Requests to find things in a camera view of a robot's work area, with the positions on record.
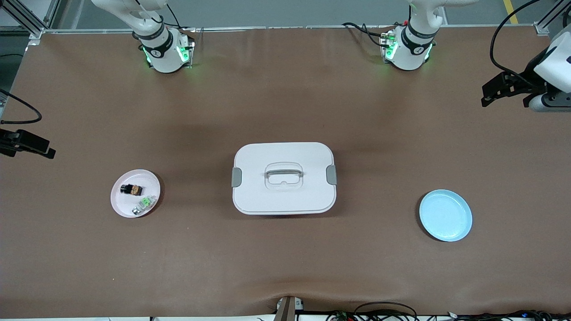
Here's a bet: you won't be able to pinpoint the pink round plate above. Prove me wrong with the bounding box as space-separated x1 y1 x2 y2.
110 169 161 218

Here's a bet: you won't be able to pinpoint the light blue round plate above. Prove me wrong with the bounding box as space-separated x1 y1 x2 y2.
418 189 473 243

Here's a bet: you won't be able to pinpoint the brown table cover sheet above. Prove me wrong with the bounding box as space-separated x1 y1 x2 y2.
0 26 571 319

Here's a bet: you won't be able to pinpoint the white lidded storage box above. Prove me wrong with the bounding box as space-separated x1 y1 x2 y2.
231 142 338 216

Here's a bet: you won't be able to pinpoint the aluminium frame post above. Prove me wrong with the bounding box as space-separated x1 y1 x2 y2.
0 0 61 41
535 0 571 36

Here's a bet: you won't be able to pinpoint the green white switch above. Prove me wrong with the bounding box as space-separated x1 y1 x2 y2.
132 195 157 216

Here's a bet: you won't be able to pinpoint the black left base cables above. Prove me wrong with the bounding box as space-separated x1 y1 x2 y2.
342 21 393 47

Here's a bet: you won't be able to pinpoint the black right base cable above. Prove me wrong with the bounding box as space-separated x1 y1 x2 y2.
154 2 197 45

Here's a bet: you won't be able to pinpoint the black cable bundle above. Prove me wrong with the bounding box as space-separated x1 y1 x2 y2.
326 302 571 321

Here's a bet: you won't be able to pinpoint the silver table edge rail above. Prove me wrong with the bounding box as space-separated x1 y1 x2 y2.
42 25 542 35

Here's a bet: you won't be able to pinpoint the metal table edge bracket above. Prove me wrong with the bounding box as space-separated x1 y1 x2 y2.
273 296 305 321

